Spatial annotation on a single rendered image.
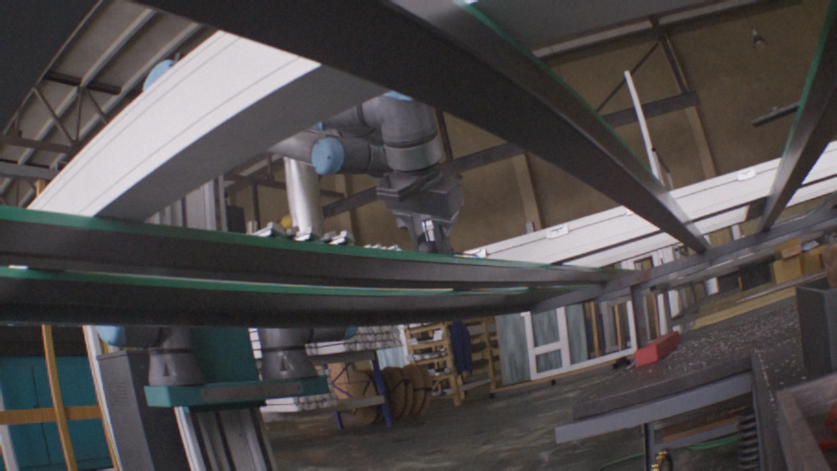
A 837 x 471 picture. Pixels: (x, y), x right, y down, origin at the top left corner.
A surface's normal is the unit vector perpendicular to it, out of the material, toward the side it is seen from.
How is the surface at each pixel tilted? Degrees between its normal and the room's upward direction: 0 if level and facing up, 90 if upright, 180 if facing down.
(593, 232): 90
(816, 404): 90
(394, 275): 90
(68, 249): 90
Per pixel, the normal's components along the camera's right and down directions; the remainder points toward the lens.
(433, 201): -0.49, 0.53
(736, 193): -0.49, -0.07
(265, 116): 0.18, 0.97
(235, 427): 0.81, -0.25
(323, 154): -0.75, 0.06
